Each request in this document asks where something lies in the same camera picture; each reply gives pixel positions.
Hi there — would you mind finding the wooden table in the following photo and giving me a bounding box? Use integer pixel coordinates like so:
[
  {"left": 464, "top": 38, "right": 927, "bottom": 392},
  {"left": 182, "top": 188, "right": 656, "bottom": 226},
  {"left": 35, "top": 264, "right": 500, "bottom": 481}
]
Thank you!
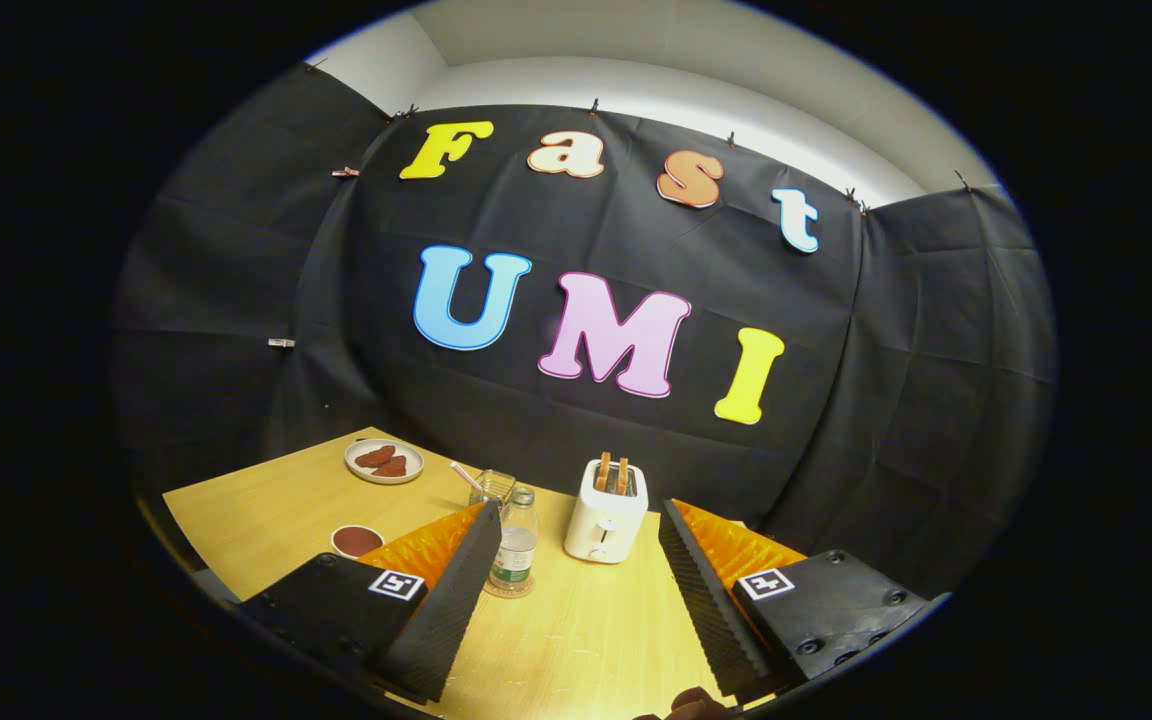
[{"left": 162, "top": 427, "right": 777, "bottom": 720}]

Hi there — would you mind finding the clear plastic juice bottle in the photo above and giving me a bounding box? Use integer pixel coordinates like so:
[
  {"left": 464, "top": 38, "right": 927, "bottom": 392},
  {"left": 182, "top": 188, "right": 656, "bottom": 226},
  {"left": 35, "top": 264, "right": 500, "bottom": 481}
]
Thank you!
[{"left": 484, "top": 486, "right": 540, "bottom": 599}]

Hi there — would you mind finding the cream cup with red inside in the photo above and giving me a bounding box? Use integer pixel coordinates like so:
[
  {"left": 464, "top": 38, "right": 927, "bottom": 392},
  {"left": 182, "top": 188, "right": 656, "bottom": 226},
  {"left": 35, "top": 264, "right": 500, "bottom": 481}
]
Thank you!
[{"left": 330, "top": 524, "right": 385, "bottom": 559}]

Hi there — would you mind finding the ribbed clear glass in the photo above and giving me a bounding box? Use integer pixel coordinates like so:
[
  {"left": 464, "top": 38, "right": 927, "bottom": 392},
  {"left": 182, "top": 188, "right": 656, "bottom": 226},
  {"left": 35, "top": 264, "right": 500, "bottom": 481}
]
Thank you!
[{"left": 469, "top": 469, "right": 518, "bottom": 517}]

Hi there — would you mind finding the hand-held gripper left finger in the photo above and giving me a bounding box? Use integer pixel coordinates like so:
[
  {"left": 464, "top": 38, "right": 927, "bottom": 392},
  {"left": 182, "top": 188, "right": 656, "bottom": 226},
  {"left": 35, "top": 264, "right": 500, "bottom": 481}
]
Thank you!
[{"left": 236, "top": 500, "right": 503, "bottom": 704}]

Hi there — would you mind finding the white round plate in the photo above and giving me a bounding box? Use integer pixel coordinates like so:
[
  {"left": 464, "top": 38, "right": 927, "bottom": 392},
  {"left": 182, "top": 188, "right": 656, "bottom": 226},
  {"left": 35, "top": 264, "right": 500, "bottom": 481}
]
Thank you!
[{"left": 344, "top": 438, "right": 426, "bottom": 486}]

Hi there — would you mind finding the white toaster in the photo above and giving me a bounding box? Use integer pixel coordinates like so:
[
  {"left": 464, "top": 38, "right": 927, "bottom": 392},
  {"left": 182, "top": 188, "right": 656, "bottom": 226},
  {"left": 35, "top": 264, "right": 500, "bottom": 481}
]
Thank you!
[{"left": 564, "top": 458, "right": 650, "bottom": 565}]

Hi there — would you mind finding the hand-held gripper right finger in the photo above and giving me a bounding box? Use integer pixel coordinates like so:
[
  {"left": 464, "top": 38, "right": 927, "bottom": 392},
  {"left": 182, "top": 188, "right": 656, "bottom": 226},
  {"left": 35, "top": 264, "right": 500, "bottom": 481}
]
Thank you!
[{"left": 658, "top": 498, "right": 949, "bottom": 701}]

